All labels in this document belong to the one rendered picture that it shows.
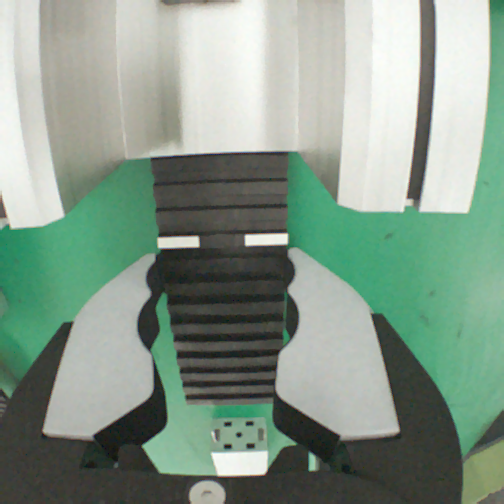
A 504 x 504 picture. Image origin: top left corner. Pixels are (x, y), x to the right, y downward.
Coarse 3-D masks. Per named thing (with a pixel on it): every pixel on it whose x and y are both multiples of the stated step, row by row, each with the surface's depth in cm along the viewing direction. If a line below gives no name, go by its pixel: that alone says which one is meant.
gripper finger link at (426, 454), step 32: (384, 320) 8; (384, 352) 7; (416, 384) 6; (416, 416) 6; (448, 416) 5; (352, 448) 5; (384, 448) 5; (416, 448) 5; (448, 448) 5; (384, 480) 4; (416, 480) 4; (448, 480) 4
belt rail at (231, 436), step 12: (216, 420) 22; (228, 420) 22; (240, 420) 22; (252, 420) 22; (264, 420) 22; (216, 432) 21; (228, 432) 21; (240, 432) 21; (252, 432) 21; (264, 432) 21; (216, 444) 20; (228, 444) 20; (240, 444) 20; (252, 444) 20; (264, 444) 20; (216, 456) 20; (228, 456) 20; (240, 456) 20; (252, 456) 20; (264, 456) 20; (216, 468) 21; (228, 468) 21; (240, 468) 21; (252, 468) 21; (264, 468) 21
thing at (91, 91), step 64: (0, 0) 3; (64, 0) 4; (128, 0) 6; (192, 0) 6; (256, 0) 6; (320, 0) 4; (384, 0) 3; (448, 0) 3; (0, 64) 3; (64, 64) 4; (128, 64) 7; (192, 64) 7; (256, 64) 7; (320, 64) 5; (384, 64) 4; (448, 64) 4; (0, 128) 4; (64, 128) 5; (128, 128) 8; (192, 128) 8; (256, 128) 8; (320, 128) 6; (384, 128) 4; (448, 128) 4; (0, 192) 4; (64, 192) 5; (384, 192) 5; (448, 192) 5
